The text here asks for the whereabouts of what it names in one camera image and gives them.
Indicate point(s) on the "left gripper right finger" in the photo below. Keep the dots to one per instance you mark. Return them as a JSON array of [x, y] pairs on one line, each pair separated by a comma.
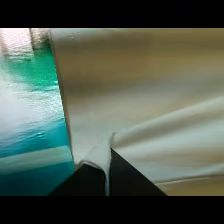
[[130, 178]]

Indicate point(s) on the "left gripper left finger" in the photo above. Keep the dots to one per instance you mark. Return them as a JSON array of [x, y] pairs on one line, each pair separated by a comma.
[[83, 181]]

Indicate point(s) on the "cream shirt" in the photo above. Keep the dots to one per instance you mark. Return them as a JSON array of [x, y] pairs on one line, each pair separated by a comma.
[[140, 100]]

